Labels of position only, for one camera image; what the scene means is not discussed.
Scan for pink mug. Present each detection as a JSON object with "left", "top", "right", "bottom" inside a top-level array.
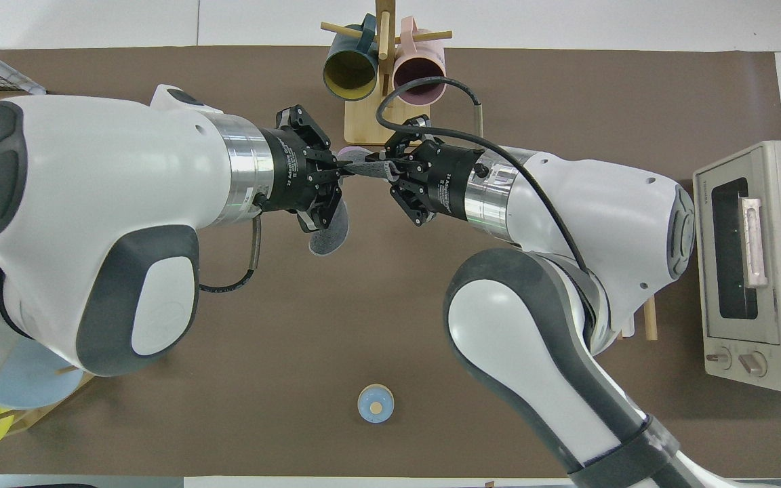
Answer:
[{"left": 393, "top": 17, "right": 447, "bottom": 106}]

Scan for white towel rack wooden bars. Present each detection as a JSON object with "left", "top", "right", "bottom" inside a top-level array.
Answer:
[{"left": 618, "top": 295, "right": 659, "bottom": 342}]

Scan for purple and grey towel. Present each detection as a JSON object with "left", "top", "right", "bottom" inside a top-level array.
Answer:
[{"left": 309, "top": 146, "right": 398, "bottom": 256}]

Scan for dark teal mug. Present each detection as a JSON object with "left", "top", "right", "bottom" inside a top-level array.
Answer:
[{"left": 323, "top": 15, "right": 381, "bottom": 101}]

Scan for light blue plate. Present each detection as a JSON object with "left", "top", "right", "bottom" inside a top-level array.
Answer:
[{"left": 0, "top": 338, "right": 83, "bottom": 409}]

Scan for blue service bell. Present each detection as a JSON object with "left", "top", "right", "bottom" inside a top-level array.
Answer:
[{"left": 357, "top": 384, "right": 395, "bottom": 424}]

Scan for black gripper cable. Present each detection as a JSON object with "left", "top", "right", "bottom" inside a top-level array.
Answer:
[
  {"left": 376, "top": 77, "right": 591, "bottom": 273},
  {"left": 197, "top": 217, "right": 262, "bottom": 293}
]

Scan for brown table mat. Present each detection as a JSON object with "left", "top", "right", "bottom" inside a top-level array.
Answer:
[{"left": 0, "top": 46, "right": 781, "bottom": 477}]

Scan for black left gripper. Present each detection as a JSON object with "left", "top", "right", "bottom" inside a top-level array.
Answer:
[{"left": 258, "top": 104, "right": 357, "bottom": 232}]

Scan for cream toaster oven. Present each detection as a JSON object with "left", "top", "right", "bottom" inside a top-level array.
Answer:
[{"left": 694, "top": 140, "right": 781, "bottom": 392}]

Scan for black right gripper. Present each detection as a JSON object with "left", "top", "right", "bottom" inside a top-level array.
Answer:
[{"left": 385, "top": 115, "right": 486, "bottom": 228}]

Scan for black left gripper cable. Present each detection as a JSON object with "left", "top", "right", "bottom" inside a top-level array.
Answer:
[{"left": 197, "top": 217, "right": 262, "bottom": 293}]

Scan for wooden plate rack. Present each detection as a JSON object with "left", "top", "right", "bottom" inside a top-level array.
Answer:
[{"left": 0, "top": 366, "right": 96, "bottom": 434}]

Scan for wooden mug tree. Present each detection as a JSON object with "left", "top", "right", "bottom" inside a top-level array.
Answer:
[{"left": 321, "top": 0, "right": 452, "bottom": 146}]

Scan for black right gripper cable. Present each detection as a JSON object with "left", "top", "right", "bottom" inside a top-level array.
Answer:
[{"left": 376, "top": 77, "right": 591, "bottom": 273}]

